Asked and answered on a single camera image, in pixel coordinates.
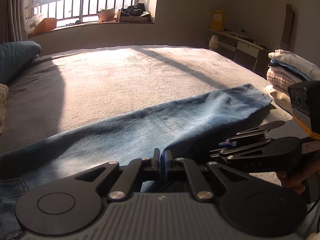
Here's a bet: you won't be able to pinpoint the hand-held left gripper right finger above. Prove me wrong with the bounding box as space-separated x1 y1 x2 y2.
163 150 268 202

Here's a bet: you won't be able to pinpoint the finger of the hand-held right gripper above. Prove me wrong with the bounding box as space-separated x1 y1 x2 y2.
219 121 285 147
210 139 273 159

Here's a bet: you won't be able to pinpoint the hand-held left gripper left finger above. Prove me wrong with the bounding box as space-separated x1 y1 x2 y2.
54 148 161 202

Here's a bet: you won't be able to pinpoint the blue denim jeans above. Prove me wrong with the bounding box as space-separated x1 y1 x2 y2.
0 83 273 240

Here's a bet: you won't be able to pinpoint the dark clothes pile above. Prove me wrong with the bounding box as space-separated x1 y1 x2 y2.
121 3 145 15

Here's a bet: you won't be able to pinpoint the person's right hand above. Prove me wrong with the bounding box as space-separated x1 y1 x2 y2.
278 165 313 194

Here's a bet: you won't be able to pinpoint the cream folded garment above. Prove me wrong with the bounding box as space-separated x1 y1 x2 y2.
264 85 295 114

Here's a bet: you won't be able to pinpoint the grey blanket bed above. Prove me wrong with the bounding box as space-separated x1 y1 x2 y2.
0 45 310 240

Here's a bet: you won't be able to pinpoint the white folded garment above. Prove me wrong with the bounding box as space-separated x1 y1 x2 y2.
268 49 320 77

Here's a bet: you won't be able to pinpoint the white desk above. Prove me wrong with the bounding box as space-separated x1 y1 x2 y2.
209 28 273 72

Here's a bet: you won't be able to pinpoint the white ribbed ornament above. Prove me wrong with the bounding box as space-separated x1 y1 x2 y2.
209 35 220 52

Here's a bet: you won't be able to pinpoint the yellow box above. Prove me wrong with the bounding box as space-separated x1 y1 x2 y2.
211 9 225 32

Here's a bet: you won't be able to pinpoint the cardboard box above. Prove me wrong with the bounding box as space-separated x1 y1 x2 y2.
116 3 152 22

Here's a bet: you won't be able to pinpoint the pink pot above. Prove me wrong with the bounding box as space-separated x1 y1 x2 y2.
97 8 116 23

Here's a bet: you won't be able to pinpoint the beige pants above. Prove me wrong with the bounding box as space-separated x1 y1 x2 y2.
0 84 10 133

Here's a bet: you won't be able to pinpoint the orange bag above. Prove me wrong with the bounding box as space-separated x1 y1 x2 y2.
31 17 57 36

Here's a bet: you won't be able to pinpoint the blue pillow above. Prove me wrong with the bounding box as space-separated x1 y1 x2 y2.
0 41 42 84

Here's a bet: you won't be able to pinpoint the white plastic bag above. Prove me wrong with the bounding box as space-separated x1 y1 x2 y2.
25 14 44 34

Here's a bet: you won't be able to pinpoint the beige curtain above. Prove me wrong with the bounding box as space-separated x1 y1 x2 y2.
0 0 29 44

